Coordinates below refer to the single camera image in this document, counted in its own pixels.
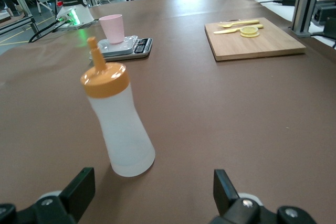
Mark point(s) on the paper table cover sheet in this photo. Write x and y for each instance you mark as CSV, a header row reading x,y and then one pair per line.
x,y
210,116

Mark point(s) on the yellow plastic knife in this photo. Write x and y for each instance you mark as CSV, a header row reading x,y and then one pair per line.
x,y
225,32

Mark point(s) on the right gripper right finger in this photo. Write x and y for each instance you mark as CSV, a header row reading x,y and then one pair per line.
x,y
225,197

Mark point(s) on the silver digital kitchen scale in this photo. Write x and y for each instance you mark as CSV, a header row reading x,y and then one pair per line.
x,y
131,51

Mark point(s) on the pink plastic cup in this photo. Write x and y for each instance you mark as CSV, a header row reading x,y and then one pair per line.
x,y
113,28

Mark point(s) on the yellow plastic fork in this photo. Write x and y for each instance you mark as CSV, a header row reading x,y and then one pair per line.
x,y
245,22

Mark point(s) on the aluminium frame rail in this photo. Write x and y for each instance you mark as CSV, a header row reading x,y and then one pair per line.
x,y
15,26

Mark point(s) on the lemon slice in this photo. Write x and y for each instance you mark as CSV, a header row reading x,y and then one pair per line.
x,y
249,36
249,30

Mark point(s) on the black power supply box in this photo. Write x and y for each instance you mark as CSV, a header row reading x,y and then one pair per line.
x,y
325,14

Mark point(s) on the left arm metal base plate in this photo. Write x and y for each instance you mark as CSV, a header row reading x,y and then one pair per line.
x,y
78,26

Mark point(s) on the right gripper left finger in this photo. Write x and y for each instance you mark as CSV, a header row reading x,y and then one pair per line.
x,y
76,197

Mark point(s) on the wooden cutting board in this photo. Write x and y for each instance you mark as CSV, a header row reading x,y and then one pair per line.
x,y
262,47

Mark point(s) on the translucent squeeze bottle orange cap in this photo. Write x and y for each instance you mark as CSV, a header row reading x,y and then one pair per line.
x,y
123,129

